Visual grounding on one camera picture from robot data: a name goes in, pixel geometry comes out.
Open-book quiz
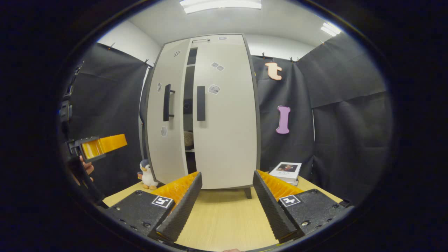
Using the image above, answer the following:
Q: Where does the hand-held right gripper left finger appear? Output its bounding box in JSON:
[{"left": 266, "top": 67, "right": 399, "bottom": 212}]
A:
[{"left": 105, "top": 171, "right": 203, "bottom": 243}]

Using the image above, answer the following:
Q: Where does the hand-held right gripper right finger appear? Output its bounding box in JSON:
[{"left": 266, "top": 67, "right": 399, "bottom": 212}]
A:
[{"left": 253, "top": 170, "right": 350, "bottom": 244}]

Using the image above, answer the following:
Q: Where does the white shoe cabinet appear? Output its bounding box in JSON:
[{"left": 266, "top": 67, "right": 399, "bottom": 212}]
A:
[{"left": 140, "top": 33, "right": 261, "bottom": 199}]

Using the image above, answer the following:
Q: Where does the white cabinet drawer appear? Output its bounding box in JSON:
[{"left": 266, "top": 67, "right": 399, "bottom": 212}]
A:
[{"left": 162, "top": 34, "right": 245, "bottom": 48}]

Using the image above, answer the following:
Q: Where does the white book with photo cover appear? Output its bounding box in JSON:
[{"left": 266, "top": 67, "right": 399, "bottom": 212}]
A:
[{"left": 269, "top": 162, "right": 302, "bottom": 183}]

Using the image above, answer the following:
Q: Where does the plush penguin toy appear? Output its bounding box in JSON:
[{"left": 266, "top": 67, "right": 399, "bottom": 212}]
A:
[{"left": 139, "top": 160, "right": 159, "bottom": 190}]

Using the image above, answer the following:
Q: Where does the black backdrop cloth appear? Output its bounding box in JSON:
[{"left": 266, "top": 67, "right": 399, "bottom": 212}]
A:
[{"left": 65, "top": 33, "right": 394, "bottom": 207}]

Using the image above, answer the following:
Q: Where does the large ceiling light panel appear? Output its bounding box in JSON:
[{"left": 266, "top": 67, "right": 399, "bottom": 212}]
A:
[{"left": 180, "top": 0, "right": 262, "bottom": 14}]

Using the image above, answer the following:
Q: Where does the small ceiling light panel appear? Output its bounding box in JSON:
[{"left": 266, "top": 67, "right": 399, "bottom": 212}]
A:
[{"left": 320, "top": 22, "right": 342, "bottom": 37}]

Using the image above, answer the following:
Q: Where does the black door handle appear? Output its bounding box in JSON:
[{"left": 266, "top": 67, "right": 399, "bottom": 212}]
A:
[
  {"left": 196, "top": 86, "right": 206, "bottom": 121},
  {"left": 163, "top": 84, "right": 175, "bottom": 122}
]

